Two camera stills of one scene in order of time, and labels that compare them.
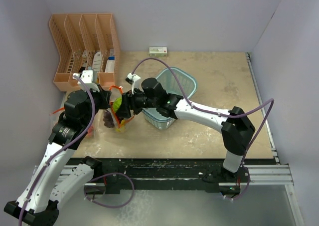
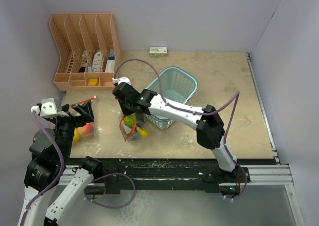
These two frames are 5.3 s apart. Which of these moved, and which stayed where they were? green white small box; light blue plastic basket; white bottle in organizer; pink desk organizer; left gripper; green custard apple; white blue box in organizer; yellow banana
Moved: yellow banana; left gripper; green custard apple
Stayed: green white small box; light blue plastic basket; pink desk organizer; white blue box in organizer; white bottle in organizer
